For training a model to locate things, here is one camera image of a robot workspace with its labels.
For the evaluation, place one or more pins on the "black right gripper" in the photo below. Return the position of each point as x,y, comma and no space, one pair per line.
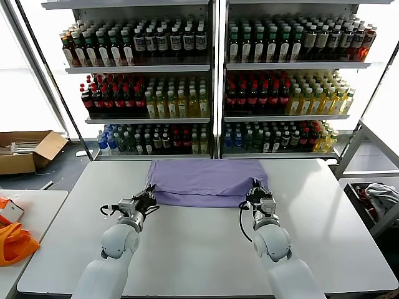
254,202

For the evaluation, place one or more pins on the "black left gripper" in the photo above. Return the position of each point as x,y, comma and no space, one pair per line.
144,208

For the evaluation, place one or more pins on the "purple t-shirt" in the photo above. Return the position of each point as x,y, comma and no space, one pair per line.
202,180

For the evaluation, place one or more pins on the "grey metal shelf board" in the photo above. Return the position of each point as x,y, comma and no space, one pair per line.
274,155
137,69
149,157
296,66
280,118
146,121

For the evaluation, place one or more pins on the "small dark bottle white label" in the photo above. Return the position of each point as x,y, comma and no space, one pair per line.
267,144
148,145
276,144
139,145

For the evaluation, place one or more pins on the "green tinted bottle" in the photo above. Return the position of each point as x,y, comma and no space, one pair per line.
257,140
248,140
123,144

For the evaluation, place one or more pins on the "blue water bottle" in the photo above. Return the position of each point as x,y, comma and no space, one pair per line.
113,145
101,144
238,139
228,139

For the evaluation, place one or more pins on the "small dark bottle grey label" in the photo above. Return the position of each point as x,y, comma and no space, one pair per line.
166,141
295,138
157,141
285,138

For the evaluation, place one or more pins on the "small cola bottle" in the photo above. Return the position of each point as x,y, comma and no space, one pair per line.
176,140
186,140
313,136
304,137

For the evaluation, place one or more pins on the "pale green juice bottle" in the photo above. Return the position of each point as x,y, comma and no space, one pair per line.
195,144
204,144

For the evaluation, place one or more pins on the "small yellow juice bottle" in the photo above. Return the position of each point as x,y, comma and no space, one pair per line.
332,140
323,141

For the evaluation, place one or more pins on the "yellow juice bottle green cap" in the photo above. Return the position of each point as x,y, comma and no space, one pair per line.
161,107
172,107
151,107
328,104
317,104
193,107
348,102
306,104
182,107
204,107
295,104
338,104

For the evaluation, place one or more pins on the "cola bottle red cap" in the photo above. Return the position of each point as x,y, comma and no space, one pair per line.
284,99
87,102
140,102
231,99
119,102
274,99
98,102
130,102
263,99
108,102
242,99
252,99

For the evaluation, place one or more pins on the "dark grey storage bin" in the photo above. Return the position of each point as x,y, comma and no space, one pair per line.
350,194

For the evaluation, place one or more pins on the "grey metal shelving unit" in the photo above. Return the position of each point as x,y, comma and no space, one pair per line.
214,93
222,93

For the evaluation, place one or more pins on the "short grey metal bar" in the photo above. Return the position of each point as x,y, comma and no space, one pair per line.
46,185

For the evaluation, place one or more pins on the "crumpled red garment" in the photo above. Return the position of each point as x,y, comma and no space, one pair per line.
361,191

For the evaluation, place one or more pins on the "crumpled grey garment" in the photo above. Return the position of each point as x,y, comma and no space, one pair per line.
383,196

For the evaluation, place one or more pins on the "white plastic strips bundle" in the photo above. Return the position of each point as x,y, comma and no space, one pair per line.
26,144

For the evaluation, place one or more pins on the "open cardboard box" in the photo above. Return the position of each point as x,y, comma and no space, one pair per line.
18,163

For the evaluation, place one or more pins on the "small white carton box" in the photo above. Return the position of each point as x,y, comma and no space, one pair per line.
12,211

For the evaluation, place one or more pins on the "green-capped dark drink bottle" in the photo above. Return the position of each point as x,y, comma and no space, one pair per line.
297,46
272,46
246,46
284,46
259,46
234,46

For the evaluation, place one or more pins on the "brown tea bottle white label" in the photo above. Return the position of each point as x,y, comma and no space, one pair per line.
68,53
80,53
115,53
103,53
127,53
91,53

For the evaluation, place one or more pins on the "orange fabric bag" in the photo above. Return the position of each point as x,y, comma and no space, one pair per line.
15,249

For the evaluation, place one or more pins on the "dark bottle navy label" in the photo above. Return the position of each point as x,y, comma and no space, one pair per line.
188,42
162,43
139,43
151,43
201,42
176,43

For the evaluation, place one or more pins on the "dark bottle beige label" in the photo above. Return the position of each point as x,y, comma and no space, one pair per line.
309,43
322,43

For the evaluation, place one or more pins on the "red drink bottle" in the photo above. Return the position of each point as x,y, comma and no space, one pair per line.
358,42
369,42

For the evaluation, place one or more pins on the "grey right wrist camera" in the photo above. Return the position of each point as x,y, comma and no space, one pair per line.
268,207

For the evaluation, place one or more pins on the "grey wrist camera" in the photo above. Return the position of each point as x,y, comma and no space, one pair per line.
126,207
268,207

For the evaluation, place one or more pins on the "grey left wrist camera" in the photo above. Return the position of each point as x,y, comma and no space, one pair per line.
126,207

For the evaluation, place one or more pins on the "grey metal rack frame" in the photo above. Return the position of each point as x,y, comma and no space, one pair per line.
350,149

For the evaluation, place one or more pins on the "thin black frame pole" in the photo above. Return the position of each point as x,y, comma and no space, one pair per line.
374,93
54,81

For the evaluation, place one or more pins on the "wide grey frame beam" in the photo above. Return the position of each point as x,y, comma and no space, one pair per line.
32,62

